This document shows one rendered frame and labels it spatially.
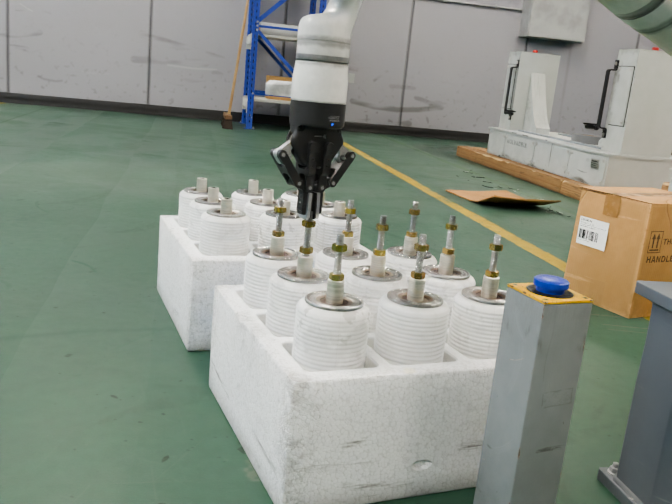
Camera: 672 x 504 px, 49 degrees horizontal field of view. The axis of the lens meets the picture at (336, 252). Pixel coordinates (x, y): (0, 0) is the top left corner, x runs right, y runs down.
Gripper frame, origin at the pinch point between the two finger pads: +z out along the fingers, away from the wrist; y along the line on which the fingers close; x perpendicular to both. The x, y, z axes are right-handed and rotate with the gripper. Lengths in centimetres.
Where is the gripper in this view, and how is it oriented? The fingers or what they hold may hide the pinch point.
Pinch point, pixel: (309, 204)
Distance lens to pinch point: 102.4
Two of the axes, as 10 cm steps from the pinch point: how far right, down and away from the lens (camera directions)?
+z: -0.9, 9.7, 2.3
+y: 8.2, -0.6, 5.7
